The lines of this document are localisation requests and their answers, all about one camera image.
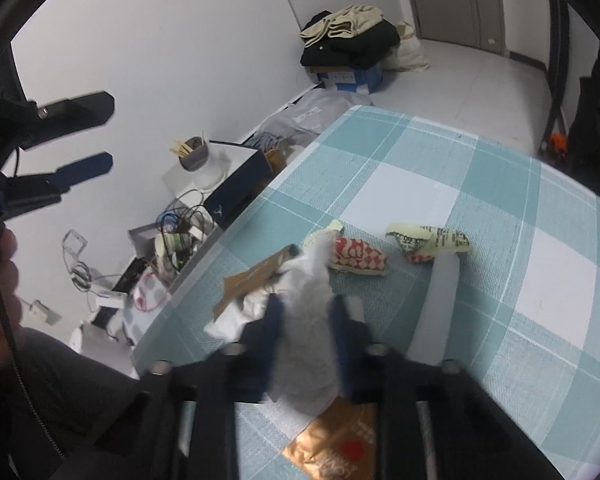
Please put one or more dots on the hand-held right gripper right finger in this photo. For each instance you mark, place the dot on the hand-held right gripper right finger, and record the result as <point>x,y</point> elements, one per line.
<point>341,340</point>

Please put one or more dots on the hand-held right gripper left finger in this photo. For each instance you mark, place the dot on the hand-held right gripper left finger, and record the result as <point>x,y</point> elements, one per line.
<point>274,332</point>

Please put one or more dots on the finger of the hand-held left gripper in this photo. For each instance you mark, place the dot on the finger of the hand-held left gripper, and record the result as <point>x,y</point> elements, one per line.
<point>87,166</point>
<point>80,107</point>

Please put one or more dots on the white tissue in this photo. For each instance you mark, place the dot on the white tissue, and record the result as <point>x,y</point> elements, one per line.
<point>305,350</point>

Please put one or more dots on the yellow printed wrapper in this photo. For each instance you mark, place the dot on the yellow printed wrapper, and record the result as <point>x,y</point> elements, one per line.
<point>432,237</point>

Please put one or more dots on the torn brown cardboard piece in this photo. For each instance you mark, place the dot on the torn brown cardboard piece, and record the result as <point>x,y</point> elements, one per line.
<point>252,277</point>

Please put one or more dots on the red checked crumpled wrapper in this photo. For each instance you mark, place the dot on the red checked crumpled wrapper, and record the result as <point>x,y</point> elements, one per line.
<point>355,255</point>

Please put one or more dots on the grey box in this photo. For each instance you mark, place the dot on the grey box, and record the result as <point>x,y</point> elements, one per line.
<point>142,240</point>

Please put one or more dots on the bundle of wooden sticks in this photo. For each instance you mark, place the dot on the bundle of wooden sticks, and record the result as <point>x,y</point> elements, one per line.
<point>182,147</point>

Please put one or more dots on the brown paper bag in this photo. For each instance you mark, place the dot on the brown paper bag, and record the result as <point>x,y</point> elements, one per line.
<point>330,440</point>

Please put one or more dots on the grey cup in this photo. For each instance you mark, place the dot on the grey cup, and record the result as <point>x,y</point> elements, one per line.
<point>195,157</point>

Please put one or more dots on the green label paper cup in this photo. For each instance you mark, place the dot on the green label paper cup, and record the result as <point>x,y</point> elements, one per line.
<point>177,247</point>

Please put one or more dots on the white round container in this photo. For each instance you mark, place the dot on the white round container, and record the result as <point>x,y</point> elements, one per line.
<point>215,167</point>

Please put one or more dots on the white power strip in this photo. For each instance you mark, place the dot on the white power strip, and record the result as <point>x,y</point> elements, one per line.
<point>105,292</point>

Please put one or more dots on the white dotted bag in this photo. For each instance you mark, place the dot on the white dotted bag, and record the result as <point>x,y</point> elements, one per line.
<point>147,292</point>

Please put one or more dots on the navy box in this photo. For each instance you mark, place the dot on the navy box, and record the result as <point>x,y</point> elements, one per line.
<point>235,187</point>

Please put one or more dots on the grey striped cloth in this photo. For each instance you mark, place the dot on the grey striped cloth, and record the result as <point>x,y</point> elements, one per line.
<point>267,141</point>

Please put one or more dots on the teal checked tablecloth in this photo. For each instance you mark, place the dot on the teal checked tablecloth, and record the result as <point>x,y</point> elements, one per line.
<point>480,185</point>

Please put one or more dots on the person's dark trousers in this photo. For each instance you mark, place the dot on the person's dark trousers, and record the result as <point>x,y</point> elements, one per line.
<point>70,395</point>

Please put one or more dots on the grey plastic bag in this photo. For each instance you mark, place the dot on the grey plastic bag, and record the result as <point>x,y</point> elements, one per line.
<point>310,110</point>

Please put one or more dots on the blue cardboard box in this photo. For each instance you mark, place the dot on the blue cardboard box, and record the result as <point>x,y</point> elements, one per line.
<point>365,77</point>

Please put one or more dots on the beige garment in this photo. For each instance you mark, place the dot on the beige garment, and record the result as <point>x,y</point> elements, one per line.
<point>347,20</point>

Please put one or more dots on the pile of clothes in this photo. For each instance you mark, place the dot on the pile of clothes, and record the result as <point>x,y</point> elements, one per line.
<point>365,42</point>

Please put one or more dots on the orange item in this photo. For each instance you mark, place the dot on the orange item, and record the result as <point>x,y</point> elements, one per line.
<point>558,142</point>

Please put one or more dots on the cream tote bag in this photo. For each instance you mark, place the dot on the cream tote bag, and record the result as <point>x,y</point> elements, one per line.
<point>407,52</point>

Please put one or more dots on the black bag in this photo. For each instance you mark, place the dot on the black bag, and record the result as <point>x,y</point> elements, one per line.
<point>597,120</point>

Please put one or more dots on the black metal rack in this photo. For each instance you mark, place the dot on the black metal rack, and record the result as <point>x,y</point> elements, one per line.
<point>560,60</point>

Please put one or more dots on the clear square frame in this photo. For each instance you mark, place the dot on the clear square frame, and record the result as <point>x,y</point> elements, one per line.
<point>75,245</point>

